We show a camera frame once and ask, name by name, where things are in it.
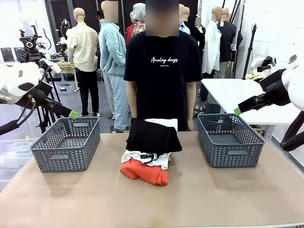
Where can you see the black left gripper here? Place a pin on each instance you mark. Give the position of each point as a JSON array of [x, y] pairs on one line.
[[39, 95]]

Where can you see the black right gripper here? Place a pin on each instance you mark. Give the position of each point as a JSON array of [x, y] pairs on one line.
[[276, 88]]

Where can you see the black garment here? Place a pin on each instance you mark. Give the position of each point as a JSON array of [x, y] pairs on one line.
[[152, 137]]

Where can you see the orange garment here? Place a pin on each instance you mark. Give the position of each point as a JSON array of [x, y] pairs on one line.
[[142, 172]]

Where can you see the white t-shirt black print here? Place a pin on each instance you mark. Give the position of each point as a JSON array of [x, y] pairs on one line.
[[159, 162]]

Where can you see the person's left forearm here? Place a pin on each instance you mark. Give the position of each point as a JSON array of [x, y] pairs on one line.
[[191, 107]]

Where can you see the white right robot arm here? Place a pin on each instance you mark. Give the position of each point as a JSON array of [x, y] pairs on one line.
[[297, 88]]

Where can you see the person's right forearm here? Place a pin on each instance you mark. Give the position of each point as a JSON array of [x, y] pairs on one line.
[[133, 107]]

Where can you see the person's left hand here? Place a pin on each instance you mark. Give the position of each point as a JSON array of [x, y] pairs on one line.
[[191, 124]]

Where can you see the white table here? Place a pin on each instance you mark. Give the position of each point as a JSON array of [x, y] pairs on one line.
[[228, 95]]

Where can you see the pale yellow cloth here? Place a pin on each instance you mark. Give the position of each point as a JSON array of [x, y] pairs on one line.
[[253, 75]]

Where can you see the table with patterned cloth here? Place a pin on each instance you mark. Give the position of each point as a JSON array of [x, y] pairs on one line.
[[66, 66]]

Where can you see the black light stand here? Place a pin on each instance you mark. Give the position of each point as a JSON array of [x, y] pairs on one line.
[[249, 54]]

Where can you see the grey plastic lattice basket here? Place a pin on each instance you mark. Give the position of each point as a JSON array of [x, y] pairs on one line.
[[232, 156], [66, 156]]

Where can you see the mannequin in cream shirt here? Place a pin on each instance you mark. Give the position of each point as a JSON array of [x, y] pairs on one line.
[[83, 47]]

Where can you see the clear plastic storage box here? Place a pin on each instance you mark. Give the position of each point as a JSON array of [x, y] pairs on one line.
[[14, 152]]

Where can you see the mannequin in black jacket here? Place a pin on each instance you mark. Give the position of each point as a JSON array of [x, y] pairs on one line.
[[228, 40]]

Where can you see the mannequin in white shirt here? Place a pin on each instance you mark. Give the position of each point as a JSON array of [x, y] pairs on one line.
[[211, 47]]

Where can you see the black monitor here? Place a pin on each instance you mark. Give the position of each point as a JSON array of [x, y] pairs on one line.
[[5, 54], [18, 53]]

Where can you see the mannequin in blue fleece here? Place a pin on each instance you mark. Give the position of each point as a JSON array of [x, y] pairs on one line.
[[112, 52]]

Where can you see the mannequin in dark clothes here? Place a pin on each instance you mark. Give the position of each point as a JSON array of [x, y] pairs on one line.
[[198, 35]]

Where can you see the person in black t-shirt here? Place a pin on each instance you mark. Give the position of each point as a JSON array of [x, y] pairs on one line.
[[164, 83]]

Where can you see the mannequin in red garment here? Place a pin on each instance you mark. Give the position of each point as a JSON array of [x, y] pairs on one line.
[[129, 33]]

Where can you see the mannequin in light-blue shirt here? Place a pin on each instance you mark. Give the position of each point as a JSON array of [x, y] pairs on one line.
[[184, 28]]

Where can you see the mannequin in hooded plaid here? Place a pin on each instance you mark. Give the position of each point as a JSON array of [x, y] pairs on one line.
[[139, 14]]

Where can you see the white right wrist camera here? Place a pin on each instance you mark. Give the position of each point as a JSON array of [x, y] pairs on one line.
[[257, 62]]

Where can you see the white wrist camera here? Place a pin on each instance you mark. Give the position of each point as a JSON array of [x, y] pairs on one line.
[[51, 65], [257, 62]]

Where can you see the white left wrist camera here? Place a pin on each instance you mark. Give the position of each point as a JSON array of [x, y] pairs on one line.
[[51, 65]]

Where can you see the black camera tripod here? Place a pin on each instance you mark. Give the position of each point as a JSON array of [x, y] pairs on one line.
[[29, 45]]

